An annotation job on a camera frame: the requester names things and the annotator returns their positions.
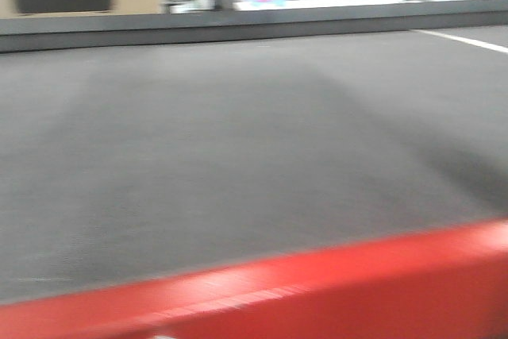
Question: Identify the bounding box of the red printed cardboard box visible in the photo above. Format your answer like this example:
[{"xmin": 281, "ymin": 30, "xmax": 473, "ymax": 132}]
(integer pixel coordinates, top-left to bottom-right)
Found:
[{"xmin": 1, "ymin": 219, "xmax": 507, "ymax": 338}]

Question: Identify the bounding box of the white table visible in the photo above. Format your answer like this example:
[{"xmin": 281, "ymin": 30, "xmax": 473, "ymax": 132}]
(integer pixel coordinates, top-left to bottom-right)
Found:
[{"xmin": 233, "ymin": 0, "xmax": 405, "ymax": 11}]

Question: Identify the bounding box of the dark grey floor platform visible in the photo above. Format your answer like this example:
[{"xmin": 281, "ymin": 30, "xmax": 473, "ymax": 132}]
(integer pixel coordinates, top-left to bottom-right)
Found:
[{"xmin": 1, "ymin": 0, "xmax": 507, "ymax": 53}]

